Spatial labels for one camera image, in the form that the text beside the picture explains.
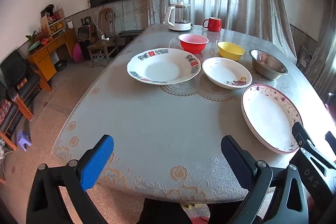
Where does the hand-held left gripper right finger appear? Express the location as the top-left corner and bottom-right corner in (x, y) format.
(220, 135), (309, 224)

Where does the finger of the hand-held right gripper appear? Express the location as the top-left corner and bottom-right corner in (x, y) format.
(325, 132), (336, 155)
(290, 122), (336, 203)

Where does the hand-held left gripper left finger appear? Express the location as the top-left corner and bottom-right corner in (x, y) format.
(26, 134), (114, 224)

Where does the purple floral rim plate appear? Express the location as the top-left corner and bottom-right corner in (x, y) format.
(241, 84), (303, 154)

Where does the white rose print plate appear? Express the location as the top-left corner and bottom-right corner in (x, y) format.
(202, 57), (253, 89)

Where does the stainless steel bowl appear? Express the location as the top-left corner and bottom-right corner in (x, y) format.
(249, 49), (288, 81)

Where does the yellow plastic bowl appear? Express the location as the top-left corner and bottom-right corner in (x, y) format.
(217, 42), (245, 62)

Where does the large dragon print plate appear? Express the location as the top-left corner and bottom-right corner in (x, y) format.
(127, 48), (201, 86)

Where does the red plastic bowl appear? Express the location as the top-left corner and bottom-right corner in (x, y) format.
(178, 34), (209, 55)

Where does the lace print plastic tablecloth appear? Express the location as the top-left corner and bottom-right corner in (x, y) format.
(51, 23), (336, 203)

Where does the purple plastic stool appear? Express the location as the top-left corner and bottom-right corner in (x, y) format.
(16, 130), (32, 152)

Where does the narrow grey side curtain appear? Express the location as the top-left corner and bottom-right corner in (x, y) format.
(304, 0), (336, 98)

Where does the black leather wooden armchair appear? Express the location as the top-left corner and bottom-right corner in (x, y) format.
(0, 49), (42, 121)
(0, 80), (18, 151)

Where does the black pan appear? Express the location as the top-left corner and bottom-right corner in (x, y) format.
(54, 61), (68, 72)

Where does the pink bag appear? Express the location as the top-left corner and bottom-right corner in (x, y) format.
(73, 43), (84, 62)

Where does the orange wooden desk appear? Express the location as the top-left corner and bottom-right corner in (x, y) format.
(27, 28), (78, 93)

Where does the wooden chair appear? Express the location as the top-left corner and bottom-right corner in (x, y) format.
(87, 7), (119, 68)

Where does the brown speaker box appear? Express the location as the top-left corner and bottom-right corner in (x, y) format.
(77, 25), (92, 42)

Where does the green tray with plant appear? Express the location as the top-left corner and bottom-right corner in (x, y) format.
(25, 30), (43, 52)

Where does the dark wooden bench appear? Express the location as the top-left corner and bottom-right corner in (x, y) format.
(119, 29), (144, 46)

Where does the red mug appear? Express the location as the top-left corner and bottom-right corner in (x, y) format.
(202, 17), (222, 32)

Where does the display shelf with ornaments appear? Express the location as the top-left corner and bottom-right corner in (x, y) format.
(40, 4), (67, 37)

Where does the white glass electric kettle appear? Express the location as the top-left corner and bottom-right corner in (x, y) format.
(163, 1), (194, 32)

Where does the leaning picture frame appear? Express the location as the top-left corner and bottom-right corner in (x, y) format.
(298, 46), (313, 67)

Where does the white cable bundle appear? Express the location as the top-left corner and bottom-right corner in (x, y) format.
(92, 54), (106, 65)

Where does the white power cable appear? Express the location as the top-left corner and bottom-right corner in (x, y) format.
(87, 7), (104, 37)

